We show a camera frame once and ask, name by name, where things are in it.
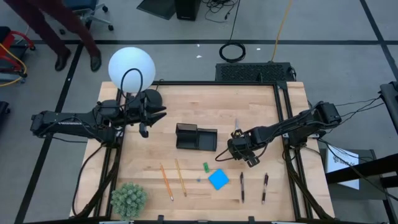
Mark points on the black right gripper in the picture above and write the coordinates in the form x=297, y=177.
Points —
x=252, y=160

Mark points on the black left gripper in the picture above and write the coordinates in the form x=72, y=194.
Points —
x=143, y=130

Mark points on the black pen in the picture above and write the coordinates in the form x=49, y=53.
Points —
x=242, y=186

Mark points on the dark maroon pen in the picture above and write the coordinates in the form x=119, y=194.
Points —
x=265, y=188

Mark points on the blue sticky note pad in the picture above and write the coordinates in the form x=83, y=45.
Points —
x=218, y=179

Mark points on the small green eraser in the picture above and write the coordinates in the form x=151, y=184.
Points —
x=206, y=167

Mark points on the yellow pencil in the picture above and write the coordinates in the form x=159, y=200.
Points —
x=180, y=177

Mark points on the orange pencil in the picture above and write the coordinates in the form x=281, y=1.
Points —
x=166, y=182

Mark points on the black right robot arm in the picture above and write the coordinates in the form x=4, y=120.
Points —
x=280, y=127

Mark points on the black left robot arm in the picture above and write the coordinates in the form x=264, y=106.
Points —
x=68, y=124

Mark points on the black mesh desk organizer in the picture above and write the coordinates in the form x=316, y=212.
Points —
x=206, y=140

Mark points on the blue office chair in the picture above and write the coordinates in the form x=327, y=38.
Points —
x=81, y=3

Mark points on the white globe table lamp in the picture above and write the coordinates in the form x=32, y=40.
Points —
x=124, y=62

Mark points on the black perforated case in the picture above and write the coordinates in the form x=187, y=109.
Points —
x=248, y=72

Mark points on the artificial green potted plant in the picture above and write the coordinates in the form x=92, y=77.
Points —
x=129, y=200

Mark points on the white paper sheet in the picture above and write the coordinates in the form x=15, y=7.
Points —
x=345, y=157

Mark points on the black stand beam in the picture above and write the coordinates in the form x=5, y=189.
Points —
x=357, y=172

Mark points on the black flat floor panel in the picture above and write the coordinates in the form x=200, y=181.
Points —
x=158, y=7

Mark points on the black computer tower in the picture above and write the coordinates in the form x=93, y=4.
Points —
x=187, y=9

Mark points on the person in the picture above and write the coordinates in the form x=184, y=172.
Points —
x=40, y=28

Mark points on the black equipment block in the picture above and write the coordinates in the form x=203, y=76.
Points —
x=390, y=102

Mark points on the red cart with black pad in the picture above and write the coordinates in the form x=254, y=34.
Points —
x=12, y=35

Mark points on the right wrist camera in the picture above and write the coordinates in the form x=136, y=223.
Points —
x=237, y=147

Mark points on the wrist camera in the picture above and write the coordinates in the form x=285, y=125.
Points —
x=237, y=147
x=134, y=109

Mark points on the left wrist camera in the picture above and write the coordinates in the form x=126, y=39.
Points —
x=134, y=109

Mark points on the black table edge bracket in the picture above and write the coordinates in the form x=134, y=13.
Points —
x=160, y=218
x=251, y=219

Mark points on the black aluminium table frame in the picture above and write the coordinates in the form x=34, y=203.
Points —
x=217, y=83

